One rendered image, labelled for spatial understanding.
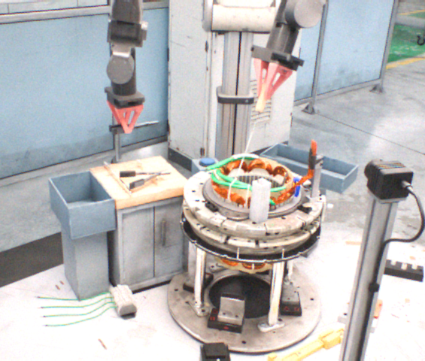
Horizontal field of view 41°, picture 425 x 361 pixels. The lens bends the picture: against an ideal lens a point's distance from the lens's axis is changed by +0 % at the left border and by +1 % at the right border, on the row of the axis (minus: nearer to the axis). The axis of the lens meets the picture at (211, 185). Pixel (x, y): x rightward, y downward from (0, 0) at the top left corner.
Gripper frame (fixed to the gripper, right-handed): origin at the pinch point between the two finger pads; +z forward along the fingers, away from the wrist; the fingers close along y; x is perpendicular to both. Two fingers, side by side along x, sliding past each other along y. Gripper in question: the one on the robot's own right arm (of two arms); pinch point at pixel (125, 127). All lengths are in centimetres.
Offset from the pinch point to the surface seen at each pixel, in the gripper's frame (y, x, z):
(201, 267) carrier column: 29.0, 5.8, 25.2
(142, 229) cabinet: 12.6, -1.7, 21.9
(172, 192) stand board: 13.7, 6.0, 13.0
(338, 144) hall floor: -174, 246, 125
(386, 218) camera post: 77, 7, -15
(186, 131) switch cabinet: -186, 119, 95
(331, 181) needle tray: 25, 47, 14
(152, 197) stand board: 13.6, 0.6, 13.0
